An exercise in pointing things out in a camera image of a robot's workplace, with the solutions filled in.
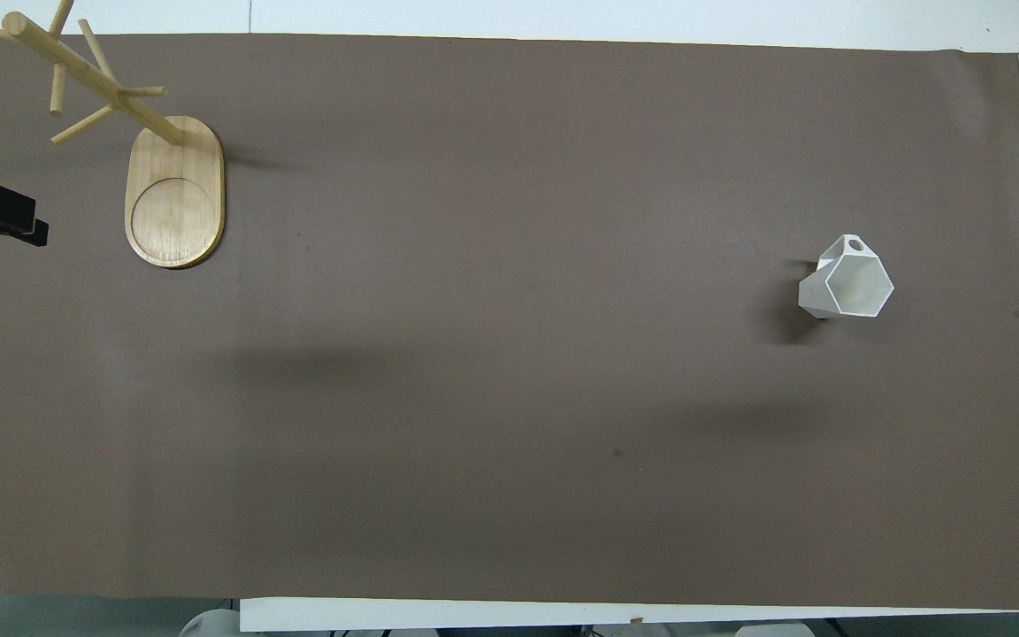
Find white hexagonal cup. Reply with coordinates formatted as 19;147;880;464
798;234;895;320

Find wooden cup rack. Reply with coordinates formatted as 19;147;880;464
0;0;226;270

